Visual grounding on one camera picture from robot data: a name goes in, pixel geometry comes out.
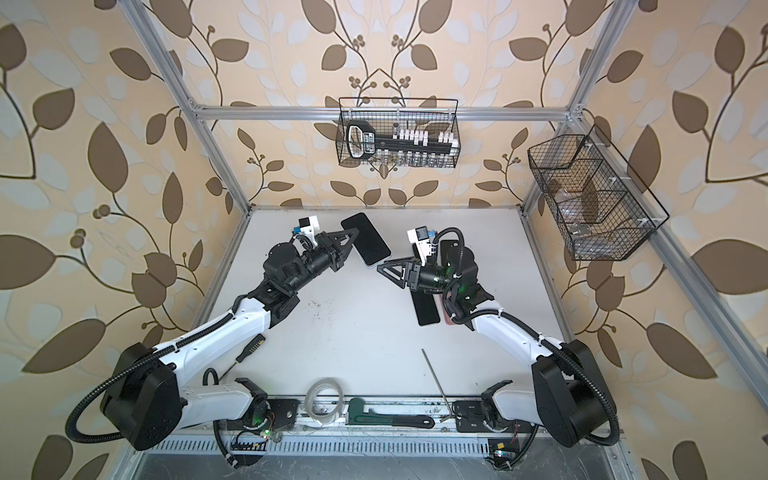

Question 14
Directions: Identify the green black pipe wrench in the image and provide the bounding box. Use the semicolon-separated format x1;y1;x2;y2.
346;397;435;429

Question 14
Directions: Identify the black socket set holder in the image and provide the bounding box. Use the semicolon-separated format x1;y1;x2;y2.
340;120;461;161

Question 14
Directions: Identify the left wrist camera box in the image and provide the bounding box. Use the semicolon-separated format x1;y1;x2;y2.
293;216;319;241

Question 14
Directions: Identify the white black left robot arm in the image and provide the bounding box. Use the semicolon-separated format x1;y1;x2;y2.
64;219;359;468

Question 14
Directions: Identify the pink phone case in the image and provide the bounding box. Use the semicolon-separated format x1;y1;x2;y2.
436;295;454;325

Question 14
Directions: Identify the black wire basket back wall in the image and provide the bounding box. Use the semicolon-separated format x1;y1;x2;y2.
335;95;462;169

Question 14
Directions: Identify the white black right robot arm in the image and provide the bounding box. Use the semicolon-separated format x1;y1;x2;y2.
377;226;621;471

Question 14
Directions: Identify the black phone case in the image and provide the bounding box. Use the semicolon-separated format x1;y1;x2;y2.
439;239;460;266

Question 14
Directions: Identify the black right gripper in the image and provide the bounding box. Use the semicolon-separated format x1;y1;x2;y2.
379;256;459;297

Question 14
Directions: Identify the black wire basket right wall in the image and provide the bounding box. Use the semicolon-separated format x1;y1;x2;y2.
527;125;669;261

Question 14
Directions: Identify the black wire basket wall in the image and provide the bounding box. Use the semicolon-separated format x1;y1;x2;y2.
335;95;462;169
527;125;669;261

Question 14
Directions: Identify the black phone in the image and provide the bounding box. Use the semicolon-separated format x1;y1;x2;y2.
340;212;391;267

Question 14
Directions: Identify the clear tape roll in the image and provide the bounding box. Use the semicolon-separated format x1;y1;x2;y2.
303;378;345;427

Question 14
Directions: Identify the thin metal rod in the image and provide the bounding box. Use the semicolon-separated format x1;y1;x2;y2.
421;348;456;423

